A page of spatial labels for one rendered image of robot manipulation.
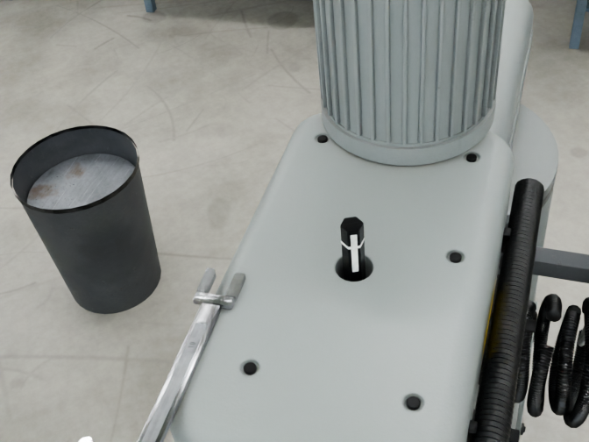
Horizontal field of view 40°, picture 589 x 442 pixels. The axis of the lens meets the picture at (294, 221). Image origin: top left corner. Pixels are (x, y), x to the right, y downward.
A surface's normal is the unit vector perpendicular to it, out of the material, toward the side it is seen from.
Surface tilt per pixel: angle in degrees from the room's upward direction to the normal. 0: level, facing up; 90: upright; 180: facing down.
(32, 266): 0
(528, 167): 0
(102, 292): 94
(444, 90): 90
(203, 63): 0
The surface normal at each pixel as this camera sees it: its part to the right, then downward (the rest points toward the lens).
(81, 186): -0.09, -0.71
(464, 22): 0.51, 0.57
